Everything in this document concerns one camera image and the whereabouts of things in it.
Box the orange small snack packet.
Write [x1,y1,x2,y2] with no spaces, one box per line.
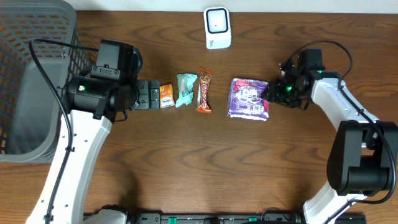
[159,84,175,108]

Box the red purple snack bag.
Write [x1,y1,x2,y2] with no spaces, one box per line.
[227,78,269,121]

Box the teal snack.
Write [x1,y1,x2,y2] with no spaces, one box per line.
[175,73,197,108]

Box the brown orange candy bar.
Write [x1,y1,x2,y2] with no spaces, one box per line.
[196,67,213,113]

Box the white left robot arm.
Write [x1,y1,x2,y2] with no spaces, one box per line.
[26,39,160,223]

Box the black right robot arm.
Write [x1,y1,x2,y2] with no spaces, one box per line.
[261,49,397,223]

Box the white barcode scanner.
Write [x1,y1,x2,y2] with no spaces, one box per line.
[203,6,232,50]

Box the grey plastic mesh basket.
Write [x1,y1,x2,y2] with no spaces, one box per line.
[1,0,90,163]

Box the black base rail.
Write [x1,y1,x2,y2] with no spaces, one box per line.
[82,212,368,224]

